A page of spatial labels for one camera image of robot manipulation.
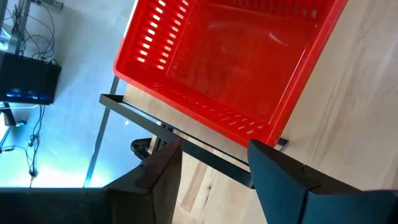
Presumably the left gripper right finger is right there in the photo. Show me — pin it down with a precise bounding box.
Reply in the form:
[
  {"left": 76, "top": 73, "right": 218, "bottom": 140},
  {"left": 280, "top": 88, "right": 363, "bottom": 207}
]
[{"left": 248, "top": 139, "right": 398, "bottom": 224}]

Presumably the grey metal stand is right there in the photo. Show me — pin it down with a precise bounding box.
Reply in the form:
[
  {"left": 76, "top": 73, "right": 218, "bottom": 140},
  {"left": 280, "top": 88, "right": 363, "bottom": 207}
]
[{"left": 12, "top": 0, "right": 65, "bottom": 55}]

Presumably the black metal rig frame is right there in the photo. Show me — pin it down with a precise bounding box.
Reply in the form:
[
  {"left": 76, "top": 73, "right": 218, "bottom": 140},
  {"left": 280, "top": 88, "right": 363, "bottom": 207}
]
[{"left": 130, "top": 138, "right": 165, "bottom": 161}]

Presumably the black electronics box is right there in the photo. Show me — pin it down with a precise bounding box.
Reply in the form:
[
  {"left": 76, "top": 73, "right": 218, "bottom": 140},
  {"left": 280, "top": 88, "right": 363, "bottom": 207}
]
[{"left": 0, "top": 50, "right": 62, "bottom": 106}]

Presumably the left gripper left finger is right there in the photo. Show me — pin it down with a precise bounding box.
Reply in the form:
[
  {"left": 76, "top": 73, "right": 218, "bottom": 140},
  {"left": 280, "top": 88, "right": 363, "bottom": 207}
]
[{"left": 0, "top": 139, "right": 184, "bottom": 224}]

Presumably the wooden shelf with black legs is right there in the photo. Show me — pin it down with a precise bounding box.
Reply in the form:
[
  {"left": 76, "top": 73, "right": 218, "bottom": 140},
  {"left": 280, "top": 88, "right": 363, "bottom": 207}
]
[{"left": 98, "top": 0, "right": 398, "bottom": 192}]

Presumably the black floor cable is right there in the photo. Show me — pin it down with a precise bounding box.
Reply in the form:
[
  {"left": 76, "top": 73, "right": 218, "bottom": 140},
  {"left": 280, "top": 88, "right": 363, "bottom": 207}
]
[{"left": 0, "top": 104, "right": 47, "bottom": 187}]

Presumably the red plastic basket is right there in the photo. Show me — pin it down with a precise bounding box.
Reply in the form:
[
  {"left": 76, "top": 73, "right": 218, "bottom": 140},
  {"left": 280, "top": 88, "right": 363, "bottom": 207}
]
[{"left": 113, "top": 0, "right": 349, "bottom": 149}]

